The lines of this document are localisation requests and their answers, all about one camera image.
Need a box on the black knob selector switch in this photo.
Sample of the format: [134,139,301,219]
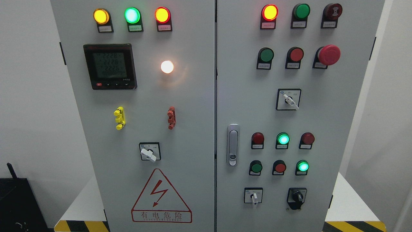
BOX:
[286,188,307,210]

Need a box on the red terminal connector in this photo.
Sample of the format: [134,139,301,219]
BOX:
[167,107,176,130]

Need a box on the dark red lamp third row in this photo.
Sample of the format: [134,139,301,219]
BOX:
[251,132,265,150]

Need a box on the white glowing indicator lamp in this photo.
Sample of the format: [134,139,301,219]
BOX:
[160,60,174,74]

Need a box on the green push button fourth row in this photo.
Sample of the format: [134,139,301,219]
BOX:
[249,160,263,175]

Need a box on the left grey cabinet door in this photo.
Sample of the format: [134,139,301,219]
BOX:
[51,0,215,232]

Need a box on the grey cabinet door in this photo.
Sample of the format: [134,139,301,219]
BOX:
[216,0,385,232]
[51,0,215,232]

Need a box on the green lit lamp third row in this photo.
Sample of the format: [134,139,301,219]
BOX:
[275,132,290,150]

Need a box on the green push button second row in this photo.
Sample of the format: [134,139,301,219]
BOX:
[256,47,274,70]

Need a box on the yellow terminal connector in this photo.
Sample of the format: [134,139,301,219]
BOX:
[113,107,126,130]

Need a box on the red push button fourth row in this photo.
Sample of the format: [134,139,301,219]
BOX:
[272,160,287,175]

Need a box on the right grey cabinet door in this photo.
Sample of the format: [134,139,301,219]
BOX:
[216,0,385,232]

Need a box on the red high voltage warning sticker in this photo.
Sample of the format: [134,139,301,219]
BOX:
[131,168,192,223]

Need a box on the red lamp third row right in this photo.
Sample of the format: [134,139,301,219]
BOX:
[299,132,315,150]

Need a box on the black digital power meter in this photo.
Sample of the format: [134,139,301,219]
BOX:
[83,43,138,90]

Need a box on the red push button second row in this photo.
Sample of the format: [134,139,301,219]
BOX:
[285,46,304,69]

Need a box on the green illuminated button fourth row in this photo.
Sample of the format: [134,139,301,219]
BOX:
[295,160,310,176]

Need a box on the red indicator lamp top left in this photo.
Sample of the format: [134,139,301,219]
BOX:
[154,6,173,32]

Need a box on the red lit lamp right door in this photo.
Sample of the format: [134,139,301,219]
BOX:
[259,4,278,30]

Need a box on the green indicator lamp top left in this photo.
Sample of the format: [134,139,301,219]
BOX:
[124,7,144,32]

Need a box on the red emergency stop button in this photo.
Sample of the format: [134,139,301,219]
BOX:
[313,44,341,69]

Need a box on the green push button top row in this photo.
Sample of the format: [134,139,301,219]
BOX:
[290,3,311,28]

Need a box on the yellow indicator lamp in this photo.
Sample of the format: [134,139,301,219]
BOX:
[94,8,114,33]

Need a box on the white platform with hazard stripes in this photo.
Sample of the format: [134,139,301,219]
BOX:
[51,174,387,232]

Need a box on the black case lower left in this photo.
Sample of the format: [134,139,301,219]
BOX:
[0,163,49,232]

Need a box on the silver door lock handle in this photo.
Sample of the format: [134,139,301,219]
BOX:
[227,124,240,166]

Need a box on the white selector switch left door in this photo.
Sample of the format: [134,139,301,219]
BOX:
[139,142,162,162]

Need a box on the white selector switch upper right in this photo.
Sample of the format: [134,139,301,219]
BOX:
[276,89,302,111]

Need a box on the white selector switch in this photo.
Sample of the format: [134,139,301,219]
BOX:
[276,89,302,111]
[243,188,263,205]

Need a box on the white selector switch lower right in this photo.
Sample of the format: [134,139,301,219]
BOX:
[243,188,263,205]

